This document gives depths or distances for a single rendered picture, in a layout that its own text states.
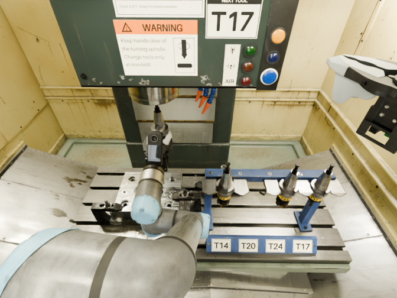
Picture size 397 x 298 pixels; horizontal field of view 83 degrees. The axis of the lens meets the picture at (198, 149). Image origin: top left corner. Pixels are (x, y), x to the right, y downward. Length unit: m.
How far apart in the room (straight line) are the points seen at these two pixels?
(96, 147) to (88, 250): 1.76
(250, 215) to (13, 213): 1.24
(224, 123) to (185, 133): 0.25
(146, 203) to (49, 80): 1.49
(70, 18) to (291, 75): 1.45
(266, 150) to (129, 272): 1.73
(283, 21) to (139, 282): 0.48
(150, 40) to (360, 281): 1.22
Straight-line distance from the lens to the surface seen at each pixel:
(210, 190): 0.78
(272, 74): 0.51
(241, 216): 1.11
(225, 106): 1.33
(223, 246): 1.00
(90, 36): 0.53
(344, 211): 1.44
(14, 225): 1.55
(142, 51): 0.50
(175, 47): 0.49
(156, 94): 0.68
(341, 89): 0.40
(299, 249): 1.08
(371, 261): 1.34
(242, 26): 0.48
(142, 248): 0.34
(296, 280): 1.24
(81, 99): 1.91
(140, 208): 0.63
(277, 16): 0.49
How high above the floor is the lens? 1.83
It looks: 42 degrees down
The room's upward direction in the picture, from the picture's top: straight up
